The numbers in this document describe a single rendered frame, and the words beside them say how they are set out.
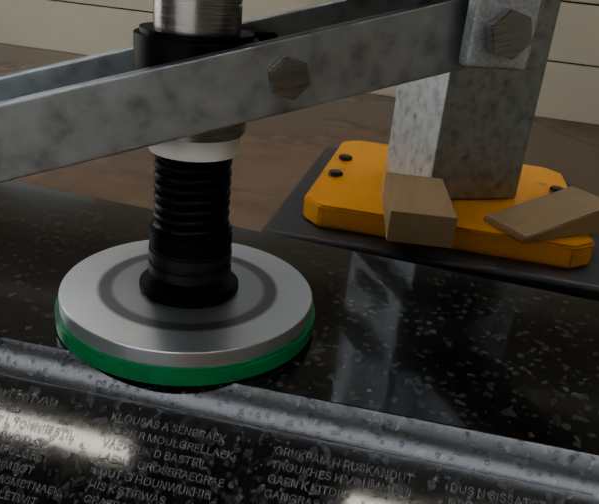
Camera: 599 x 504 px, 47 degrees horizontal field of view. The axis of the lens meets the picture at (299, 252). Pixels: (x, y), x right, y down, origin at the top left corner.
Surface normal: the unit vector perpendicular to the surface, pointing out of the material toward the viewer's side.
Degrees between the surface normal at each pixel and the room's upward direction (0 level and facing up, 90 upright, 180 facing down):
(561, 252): 90
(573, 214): 11
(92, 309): 0
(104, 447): 45
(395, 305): 0
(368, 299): 0
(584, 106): 90
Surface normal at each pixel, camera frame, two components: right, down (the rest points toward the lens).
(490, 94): 0.30, 0.41
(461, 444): -0.07, -0.38
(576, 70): -0.22, 0.37
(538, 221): -0.08, -0.87
